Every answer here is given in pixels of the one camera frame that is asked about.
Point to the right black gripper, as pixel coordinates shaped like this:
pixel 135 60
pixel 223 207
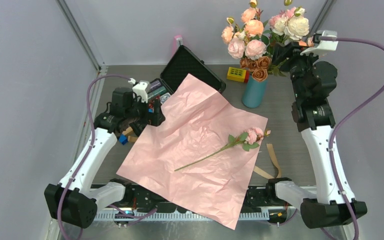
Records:
pixel 279 53

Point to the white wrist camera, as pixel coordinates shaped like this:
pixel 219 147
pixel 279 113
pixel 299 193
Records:
pixel 321 43
pixel 140 88

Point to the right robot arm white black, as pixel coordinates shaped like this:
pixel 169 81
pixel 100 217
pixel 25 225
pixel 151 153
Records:
pixel 334 203

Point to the black open poker case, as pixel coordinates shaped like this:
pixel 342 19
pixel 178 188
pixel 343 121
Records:
pixel 181 64

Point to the pink rose stem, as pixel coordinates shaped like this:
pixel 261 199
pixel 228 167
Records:
pixel 248 140

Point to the blue cube block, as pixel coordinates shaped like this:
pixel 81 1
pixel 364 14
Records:
pixel 123 139

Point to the pink rose bouquet in vase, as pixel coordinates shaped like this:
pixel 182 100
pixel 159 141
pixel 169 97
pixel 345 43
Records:
pixel 250 42

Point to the white rose stem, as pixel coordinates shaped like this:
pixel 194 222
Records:
pixel 287 26

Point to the pink wrapping paper sheet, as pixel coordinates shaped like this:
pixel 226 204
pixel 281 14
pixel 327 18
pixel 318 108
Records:
pixel 183 160

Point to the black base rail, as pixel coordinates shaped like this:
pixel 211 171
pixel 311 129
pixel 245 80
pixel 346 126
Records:
pixel 144 200

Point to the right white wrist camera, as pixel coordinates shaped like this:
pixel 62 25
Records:
pixel 321 43

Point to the teal vase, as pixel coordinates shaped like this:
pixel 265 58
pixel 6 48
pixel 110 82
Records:
pixel 254 92

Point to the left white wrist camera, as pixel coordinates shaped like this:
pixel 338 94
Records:
pixel 140 88

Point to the tan ribbon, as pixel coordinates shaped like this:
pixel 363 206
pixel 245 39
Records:
pixel 274 162

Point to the yellow perforated block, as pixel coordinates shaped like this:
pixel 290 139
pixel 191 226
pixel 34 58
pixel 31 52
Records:
pixel 238 75

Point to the pink white bottle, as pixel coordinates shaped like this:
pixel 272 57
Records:
pixel 178 41

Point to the wooden arch block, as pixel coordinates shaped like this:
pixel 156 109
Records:
pixel 130 135

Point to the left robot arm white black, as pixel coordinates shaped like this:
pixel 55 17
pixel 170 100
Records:
pixel 73 200

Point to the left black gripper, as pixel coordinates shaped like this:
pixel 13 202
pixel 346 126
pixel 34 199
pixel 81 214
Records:
pixel 154 118

